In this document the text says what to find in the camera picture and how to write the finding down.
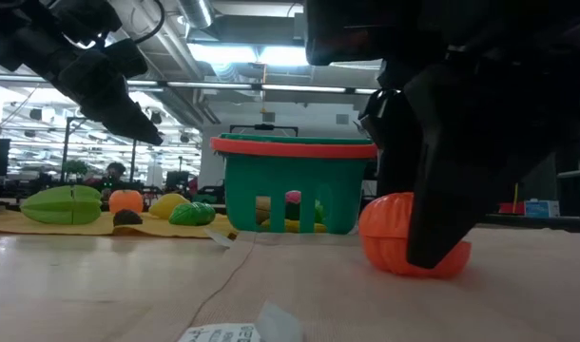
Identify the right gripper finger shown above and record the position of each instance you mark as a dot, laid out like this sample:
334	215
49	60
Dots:
461	157
394	142

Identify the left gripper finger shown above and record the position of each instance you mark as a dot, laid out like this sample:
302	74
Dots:
123	121

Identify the small orange toy tangerine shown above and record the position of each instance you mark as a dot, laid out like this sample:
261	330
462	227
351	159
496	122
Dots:
126	202

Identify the yellow toy lemon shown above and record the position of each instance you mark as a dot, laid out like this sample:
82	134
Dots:
166	205

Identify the green toy cabbage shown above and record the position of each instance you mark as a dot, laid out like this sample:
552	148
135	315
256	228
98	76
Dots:
319	211

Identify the light green toy starfruit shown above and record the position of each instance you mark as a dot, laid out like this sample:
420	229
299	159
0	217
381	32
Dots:
62	205

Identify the pink toy peach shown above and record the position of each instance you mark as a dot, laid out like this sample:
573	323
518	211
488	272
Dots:
293	197

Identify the green toy cucumber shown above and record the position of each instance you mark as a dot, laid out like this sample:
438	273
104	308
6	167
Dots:
192	214

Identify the person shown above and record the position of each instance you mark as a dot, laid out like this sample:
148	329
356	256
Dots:
115	173

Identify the green background plant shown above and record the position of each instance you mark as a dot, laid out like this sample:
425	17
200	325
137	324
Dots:
76	167

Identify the thin orange rod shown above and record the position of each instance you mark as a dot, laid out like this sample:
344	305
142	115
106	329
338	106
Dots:
515	197

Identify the red box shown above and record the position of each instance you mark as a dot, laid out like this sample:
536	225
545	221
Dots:
511	208

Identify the blue cardboard box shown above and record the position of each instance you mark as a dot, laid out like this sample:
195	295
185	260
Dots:
542	209

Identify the small dark brown toy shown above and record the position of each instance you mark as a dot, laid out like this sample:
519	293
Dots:
127	218

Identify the yellow cloth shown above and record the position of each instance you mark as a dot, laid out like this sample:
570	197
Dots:
33	227

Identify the small white cloth label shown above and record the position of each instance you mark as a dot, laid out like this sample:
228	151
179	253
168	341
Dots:
219	237

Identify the white paper label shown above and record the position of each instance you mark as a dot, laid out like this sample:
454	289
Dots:
223	334

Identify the black metal background frame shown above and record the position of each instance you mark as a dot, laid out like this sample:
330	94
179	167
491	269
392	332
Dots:
66	147

